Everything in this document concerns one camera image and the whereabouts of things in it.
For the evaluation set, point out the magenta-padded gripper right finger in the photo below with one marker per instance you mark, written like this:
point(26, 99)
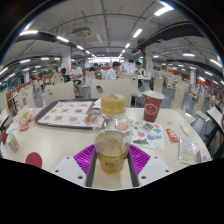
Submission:
point(141, 160)

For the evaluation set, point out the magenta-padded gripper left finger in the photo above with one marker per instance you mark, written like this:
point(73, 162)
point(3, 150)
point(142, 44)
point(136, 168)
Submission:
point(81, 160)

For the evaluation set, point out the clear bottle with yellow drink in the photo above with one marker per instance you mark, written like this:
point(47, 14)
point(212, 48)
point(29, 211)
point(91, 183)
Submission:
point(112, 133)

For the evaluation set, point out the colourful printed leaflet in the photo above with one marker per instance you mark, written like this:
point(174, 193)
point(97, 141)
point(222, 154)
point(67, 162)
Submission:
point(148, 135)

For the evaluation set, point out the small red snack packet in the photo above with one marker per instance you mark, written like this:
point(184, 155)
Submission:
point(171, 135)

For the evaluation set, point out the clear plastic packet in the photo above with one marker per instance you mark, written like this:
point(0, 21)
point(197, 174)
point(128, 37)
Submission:
point(188, 151)

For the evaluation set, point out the flat round red coaster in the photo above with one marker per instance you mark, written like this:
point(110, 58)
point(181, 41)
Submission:
point(34, 159)

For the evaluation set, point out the dark food tray with paper liner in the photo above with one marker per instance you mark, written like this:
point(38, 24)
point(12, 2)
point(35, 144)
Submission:
point(63, 115)

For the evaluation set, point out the red paper cup with lid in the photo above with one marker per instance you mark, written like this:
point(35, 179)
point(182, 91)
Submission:
point(152, 106)

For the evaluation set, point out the crumpled white napkin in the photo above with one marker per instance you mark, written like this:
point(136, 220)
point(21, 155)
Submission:
point(97, 103)

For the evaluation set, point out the beige chair with round hole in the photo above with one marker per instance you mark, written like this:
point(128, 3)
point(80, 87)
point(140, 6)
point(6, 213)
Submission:
point(60, 93)
point(115, 87)

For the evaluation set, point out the group of beige chairs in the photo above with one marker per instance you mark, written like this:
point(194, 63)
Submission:
point(158, 85)

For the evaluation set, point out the person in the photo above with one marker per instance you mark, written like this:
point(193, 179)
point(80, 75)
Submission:
point(76, 71)
point(64, 76)
point(111, 72)
point(35, 82)
point(139, 70)
point(94, 67)

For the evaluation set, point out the beige table with dark edge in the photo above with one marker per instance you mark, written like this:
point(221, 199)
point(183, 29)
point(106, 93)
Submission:
point(216, 115)

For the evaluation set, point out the ceiling air conditioner unit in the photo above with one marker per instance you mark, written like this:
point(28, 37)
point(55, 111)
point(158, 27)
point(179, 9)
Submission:
point(81, 32)

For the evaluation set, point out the group of ceiling lights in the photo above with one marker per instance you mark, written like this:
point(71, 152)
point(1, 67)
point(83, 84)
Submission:
point(163, 10)

